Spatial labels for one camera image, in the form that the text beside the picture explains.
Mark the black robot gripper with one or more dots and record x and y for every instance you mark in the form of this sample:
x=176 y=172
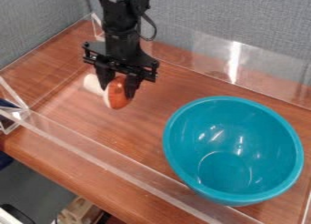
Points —
x=118 y=55

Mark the toy mushroom brown cap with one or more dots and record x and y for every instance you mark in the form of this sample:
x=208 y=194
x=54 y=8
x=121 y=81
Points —
x=113 y=94

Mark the blue plastic bowl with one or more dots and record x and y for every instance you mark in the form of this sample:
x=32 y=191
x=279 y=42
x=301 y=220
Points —
x=233 y=150

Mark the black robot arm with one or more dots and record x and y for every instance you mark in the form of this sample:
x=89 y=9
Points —
x=122 y=16

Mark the clear acrylic front barrier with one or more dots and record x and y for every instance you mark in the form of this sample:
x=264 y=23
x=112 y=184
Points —
x=132 y=191

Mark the clear acrylic barrier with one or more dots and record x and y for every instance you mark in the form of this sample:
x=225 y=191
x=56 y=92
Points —
x=132 y=191
x=261 y=71

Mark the clear acrylic back barrier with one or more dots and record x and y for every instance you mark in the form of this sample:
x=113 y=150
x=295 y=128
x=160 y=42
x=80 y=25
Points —
x=261 y=71

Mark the dark blue object at edge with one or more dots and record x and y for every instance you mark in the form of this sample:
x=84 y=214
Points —
x=5 y=159

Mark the light wooden block below table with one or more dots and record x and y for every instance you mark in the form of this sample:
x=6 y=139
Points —
x=81 y=212

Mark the black white object bottom left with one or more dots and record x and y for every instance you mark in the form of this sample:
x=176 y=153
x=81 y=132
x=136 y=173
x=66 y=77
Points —
x=12 y=215

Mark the clear acrylic corner bracket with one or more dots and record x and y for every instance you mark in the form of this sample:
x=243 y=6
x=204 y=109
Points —
x=96 y=27

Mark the clear acrylic left bracket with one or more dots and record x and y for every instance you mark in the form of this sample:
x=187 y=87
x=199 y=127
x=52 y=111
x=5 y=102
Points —
x=13 y=109

